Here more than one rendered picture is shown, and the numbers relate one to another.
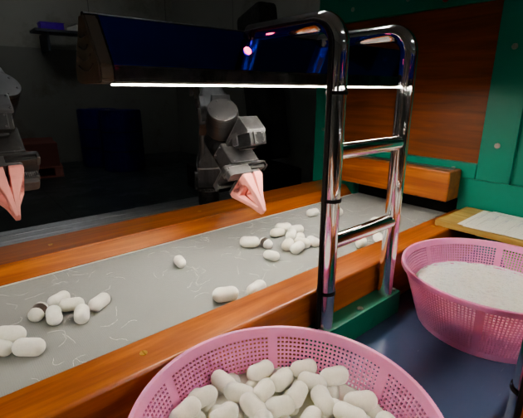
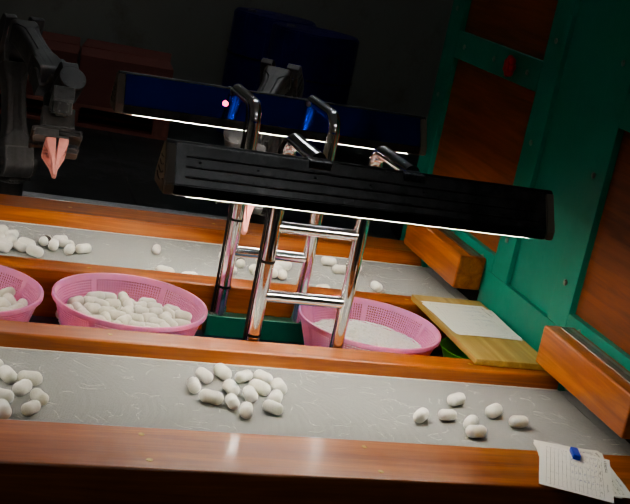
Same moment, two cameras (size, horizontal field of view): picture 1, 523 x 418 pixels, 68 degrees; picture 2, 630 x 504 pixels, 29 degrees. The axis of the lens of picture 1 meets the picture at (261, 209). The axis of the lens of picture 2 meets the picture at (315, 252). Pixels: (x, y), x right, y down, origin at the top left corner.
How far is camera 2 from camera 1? 1.81 m
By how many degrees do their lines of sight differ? 20
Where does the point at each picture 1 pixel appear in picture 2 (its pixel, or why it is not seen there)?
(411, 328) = not seen: hidden behind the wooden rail
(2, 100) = (70, 93)
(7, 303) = (28, 232)
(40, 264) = (57, 217)
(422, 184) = (445, 264)
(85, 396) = (53, 268)
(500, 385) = not seen: hidden behind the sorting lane
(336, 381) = (180, 316)
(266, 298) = (183, 277)
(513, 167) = (513, 267)
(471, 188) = (487, 282)
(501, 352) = not seen: hidden behind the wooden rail
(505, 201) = (500, 302)
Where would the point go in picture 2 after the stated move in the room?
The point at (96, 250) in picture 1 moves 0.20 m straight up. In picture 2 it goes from (101, 223) to (115, 130)
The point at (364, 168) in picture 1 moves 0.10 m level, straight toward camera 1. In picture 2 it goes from (418, 234) to (392, 238)
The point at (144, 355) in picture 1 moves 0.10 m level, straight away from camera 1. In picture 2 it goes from (89, 268) to (102, 254)
